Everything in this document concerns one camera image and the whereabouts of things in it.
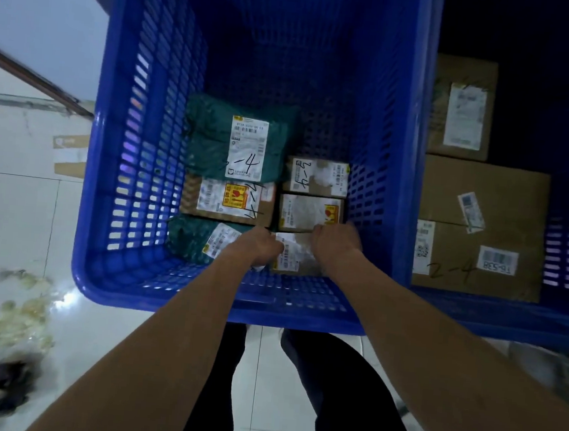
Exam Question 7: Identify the person's right hand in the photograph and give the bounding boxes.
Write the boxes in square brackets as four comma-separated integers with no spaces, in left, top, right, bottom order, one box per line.
[307,219,367,280]

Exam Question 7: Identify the person's left hand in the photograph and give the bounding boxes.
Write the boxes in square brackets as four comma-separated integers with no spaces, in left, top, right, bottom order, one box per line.
[224,224,287,273]

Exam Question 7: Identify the small cardboard box barcode label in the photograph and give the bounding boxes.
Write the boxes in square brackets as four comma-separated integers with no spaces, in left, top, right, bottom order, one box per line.
[266,229,329,279]

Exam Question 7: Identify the person's right forearm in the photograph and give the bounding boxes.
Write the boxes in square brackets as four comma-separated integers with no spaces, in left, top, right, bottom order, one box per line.
[312,246,569,431]

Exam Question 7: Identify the person's left forearm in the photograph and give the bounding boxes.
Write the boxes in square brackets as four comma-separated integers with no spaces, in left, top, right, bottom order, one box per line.
[25,231,252,431]

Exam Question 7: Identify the small cardboard box yellow sticker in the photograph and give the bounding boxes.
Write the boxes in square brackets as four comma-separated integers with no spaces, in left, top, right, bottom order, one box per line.
[277,193,346,237]

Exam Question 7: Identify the small cardboard box handwritten label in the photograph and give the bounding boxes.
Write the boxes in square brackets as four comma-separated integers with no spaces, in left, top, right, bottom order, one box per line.
[282,155,351,199]

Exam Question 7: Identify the flat cardboard box red-yellow sticker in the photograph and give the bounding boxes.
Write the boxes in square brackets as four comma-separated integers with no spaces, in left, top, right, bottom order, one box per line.
[179,173,278,229]

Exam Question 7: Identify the small green mailer bag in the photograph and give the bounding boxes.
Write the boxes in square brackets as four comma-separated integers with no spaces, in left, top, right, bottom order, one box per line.
[164,214,256,270]

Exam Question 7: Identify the large green mailer bag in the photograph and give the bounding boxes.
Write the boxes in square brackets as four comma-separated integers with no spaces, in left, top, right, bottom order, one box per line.
[180,92,301,187]

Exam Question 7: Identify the cardboard box handwritten marking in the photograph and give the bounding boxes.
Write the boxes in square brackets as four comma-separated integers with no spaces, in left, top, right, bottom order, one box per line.
[410,218,547,304]

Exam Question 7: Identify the person's dark trousers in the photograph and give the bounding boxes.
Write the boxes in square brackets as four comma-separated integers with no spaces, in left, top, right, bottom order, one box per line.
[178,319,437,431]

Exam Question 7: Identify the wide cardboard box tilted label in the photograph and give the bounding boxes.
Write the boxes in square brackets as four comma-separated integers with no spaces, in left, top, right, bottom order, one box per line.
[418,154,553,235]

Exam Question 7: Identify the large blue plastic crate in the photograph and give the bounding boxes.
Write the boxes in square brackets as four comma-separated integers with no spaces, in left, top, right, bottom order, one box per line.
[68,0,444,341]

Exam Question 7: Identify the tall cardboard box white label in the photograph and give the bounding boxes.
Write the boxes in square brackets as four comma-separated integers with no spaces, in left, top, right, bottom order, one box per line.
[426,53,500,163]

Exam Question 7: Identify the cardboard box white tape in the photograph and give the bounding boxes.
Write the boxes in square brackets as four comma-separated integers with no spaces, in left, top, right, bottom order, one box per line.
[49,131,92,179]

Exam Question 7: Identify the grey crumpled plastic bag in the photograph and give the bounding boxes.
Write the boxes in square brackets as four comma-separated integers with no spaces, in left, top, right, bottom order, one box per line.
[503,341,569,409]

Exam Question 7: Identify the pale scraps pile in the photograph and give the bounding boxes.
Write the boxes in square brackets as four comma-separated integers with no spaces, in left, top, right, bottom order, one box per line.
[0,267,62,355]

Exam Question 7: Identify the metal rail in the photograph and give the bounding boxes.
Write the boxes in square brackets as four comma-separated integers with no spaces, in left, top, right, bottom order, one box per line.
[0,41,101,120]

